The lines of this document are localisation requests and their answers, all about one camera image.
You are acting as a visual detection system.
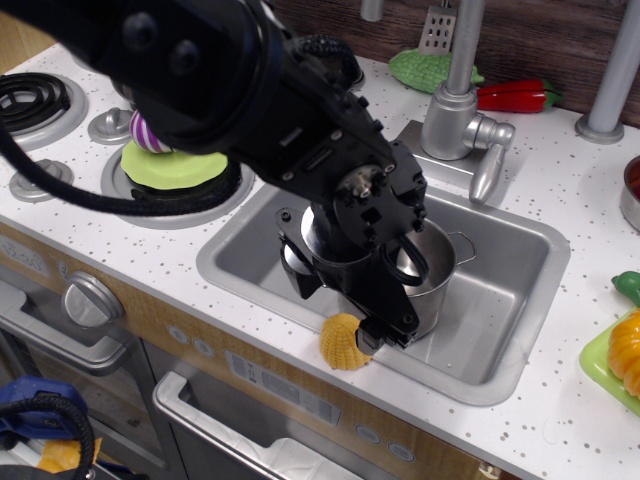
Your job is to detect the metal bowl at edge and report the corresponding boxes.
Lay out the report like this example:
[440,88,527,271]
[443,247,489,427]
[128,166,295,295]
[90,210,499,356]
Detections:
[620,156,640,230]

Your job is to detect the grey toy sink basin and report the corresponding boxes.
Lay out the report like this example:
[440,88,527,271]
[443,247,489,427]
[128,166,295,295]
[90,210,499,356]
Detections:
[196,186,570,406]

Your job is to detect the grey hanging handle top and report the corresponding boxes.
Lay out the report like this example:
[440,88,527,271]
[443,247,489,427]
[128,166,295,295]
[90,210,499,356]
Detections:
[360,0,385,22]

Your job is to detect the yellow tape piece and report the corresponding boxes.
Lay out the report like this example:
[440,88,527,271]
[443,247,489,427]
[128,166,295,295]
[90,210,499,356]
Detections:
[36,440,81,474]

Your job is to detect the grey vertical post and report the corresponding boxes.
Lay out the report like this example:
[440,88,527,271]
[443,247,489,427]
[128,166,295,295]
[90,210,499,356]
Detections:
[575,0,639,145]

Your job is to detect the silver stove knob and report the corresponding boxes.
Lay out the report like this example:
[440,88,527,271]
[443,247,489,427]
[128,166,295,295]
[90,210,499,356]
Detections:
[9,159,75,204]
[88,107,133,145]

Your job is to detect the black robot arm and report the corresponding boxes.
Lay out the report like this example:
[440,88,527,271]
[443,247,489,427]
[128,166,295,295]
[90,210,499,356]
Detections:
[1,1,429,354]

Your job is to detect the red toy chili pepper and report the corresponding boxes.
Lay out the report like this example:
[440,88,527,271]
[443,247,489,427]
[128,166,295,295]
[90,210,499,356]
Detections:
[478,79,562,114]

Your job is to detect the black coil stove burner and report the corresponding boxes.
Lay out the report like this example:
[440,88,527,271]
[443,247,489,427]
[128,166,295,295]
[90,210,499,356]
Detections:
[1,73,71,133]

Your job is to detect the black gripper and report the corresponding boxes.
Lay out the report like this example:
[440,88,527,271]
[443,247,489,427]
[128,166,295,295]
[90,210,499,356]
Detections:
[274,140,426,355]

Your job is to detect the grey dishwasher door handle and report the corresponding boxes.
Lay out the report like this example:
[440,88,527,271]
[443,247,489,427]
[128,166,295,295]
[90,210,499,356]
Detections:
[153,371,385,479]

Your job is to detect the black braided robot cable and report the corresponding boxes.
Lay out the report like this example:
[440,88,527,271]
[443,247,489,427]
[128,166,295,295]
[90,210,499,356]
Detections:
[0,119,243,217]

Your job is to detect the silver metal pot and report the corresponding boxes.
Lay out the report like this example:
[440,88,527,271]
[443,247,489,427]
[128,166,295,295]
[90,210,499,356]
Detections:
[281,208,462,343]

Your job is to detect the lime green round lid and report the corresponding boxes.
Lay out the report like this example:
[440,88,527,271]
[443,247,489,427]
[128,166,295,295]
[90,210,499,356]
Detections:
[120,141,229,190]

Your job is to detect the silver metal spatula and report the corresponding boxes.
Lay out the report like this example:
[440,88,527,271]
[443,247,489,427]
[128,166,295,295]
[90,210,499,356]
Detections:
[418,1,457,56]

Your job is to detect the green toy vegetable at edge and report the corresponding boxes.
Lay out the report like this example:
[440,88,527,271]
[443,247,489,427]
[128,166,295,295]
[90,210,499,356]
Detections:
[611,271,640,307]

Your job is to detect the grey burner ring under lid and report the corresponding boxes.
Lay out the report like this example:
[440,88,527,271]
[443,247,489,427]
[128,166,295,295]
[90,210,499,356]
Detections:
[100,147,257,231]

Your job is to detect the green toy bitter gourd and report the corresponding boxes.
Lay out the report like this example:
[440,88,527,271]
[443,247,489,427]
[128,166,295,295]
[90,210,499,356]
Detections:
[388,47,486,96]

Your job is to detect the grey oven door handle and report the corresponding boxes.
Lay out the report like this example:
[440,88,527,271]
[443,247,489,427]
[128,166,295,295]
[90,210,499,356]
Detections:
[1,281,129,376]

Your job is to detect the silver toy faucet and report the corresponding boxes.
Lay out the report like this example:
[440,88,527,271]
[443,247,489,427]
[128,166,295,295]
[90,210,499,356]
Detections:
[420,1,515,204]

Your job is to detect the light green plastic plate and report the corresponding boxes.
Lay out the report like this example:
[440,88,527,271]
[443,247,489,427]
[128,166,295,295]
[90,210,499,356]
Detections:
[579,309,639,417]

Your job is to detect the silver stove knob lower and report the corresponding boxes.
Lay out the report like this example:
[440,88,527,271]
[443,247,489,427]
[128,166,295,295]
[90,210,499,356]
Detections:
[9,159,75,204]

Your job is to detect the silver oven dial knob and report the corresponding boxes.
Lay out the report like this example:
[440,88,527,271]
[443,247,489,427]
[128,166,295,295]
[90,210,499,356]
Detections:
[61,271,125,328]

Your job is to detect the yellow toy corn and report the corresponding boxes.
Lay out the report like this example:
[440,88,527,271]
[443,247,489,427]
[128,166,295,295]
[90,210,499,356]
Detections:
[319,313,371,371]

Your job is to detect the black cable bottom left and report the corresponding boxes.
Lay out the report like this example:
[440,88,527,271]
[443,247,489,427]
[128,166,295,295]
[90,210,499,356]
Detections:
[0,394,96,480]

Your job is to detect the silver stove knob upper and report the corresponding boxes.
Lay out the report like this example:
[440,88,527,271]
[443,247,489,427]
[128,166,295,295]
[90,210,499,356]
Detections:
[88,107,133,145]

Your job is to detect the blue clamp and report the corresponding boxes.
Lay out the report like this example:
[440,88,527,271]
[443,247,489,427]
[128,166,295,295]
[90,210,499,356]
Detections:
[1,376,93,442]

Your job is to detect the orange toy pumpkin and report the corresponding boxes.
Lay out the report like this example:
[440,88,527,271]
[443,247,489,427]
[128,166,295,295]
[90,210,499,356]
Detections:
[607,308,639,398]

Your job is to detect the purple white striped ball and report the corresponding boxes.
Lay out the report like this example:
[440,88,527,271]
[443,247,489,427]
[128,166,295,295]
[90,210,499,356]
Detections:
[129,110,173,154]

